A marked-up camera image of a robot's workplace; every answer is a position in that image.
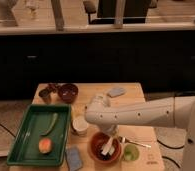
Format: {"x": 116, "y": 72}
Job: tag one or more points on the green plastic tray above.
{"x": 36, "y": 120}

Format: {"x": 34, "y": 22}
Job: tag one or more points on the blue sponge near tray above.
{"x": 73, "y": 159}

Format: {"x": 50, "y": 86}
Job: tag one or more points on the green cup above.
{"x": 131, "y": 153}

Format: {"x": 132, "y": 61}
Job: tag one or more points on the dark metal cup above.
{"x": 45, "y": 96}

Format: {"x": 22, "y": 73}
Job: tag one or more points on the black dish brush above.
{"x": 103, "y": 157}

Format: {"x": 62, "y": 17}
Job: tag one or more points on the dark red bowl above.
{"x": 68, "y": 92}

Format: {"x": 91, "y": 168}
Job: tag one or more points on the white cup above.
{"x": 80, "y": 125}

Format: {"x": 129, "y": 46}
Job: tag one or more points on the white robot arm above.
{"x": 167, "y": 112}

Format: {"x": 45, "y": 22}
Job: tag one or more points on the dark brown toy object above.
{"x": 53, "y": 87}

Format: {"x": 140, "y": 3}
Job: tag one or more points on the metal spoon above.
{"x": 125, "y": 140}

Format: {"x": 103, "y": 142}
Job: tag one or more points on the orange peach fruit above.
{"x": 45, "y": 145}

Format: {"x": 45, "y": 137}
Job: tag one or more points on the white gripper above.
{"x": 110, "y": 130}

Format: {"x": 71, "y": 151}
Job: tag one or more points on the green chili pepper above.
{"x": 52, "y": 124}

